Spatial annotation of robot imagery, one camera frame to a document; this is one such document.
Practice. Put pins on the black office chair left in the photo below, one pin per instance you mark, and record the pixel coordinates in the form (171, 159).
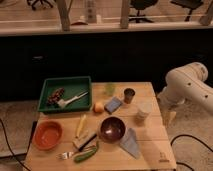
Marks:
(43, 3)

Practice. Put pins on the white brush in tray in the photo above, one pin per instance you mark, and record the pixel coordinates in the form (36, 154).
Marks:
(63, 103)

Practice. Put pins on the orange fruit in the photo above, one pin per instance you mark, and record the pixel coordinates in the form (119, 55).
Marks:
(98, 107)

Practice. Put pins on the white paper cup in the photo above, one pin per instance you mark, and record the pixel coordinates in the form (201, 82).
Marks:
(141, 115)

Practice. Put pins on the grey metal cup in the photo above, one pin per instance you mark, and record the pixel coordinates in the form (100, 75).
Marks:
(129, 93)

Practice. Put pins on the dark purple bowl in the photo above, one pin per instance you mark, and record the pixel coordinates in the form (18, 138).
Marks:
(112, 129)

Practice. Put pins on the blue sponge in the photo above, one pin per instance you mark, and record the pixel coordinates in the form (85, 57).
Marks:
(113, 105)

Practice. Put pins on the black office chair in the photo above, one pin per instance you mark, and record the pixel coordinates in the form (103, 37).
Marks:
(141, 5)
(190, 4)
(43, 3)

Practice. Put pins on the green plastic tray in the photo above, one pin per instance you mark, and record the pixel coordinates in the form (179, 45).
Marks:
(72, 86)

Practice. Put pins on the silver fork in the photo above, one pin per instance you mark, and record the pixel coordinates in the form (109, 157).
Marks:
(69, 154)

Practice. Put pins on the green cucumber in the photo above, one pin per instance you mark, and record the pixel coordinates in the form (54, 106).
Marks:
(82, 157)

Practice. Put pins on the green translucent cup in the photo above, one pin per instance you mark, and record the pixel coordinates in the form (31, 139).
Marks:
(109, 89)

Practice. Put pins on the orange bowl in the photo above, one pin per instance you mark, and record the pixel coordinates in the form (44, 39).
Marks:
(47, 135)

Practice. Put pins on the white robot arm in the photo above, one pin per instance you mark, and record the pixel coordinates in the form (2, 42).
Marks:
(185, 83)

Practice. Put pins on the black office chair right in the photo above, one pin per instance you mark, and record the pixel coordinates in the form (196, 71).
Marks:
(190, 4)

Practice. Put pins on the blue folded cloth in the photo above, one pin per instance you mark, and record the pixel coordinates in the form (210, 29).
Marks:
(129, 144)

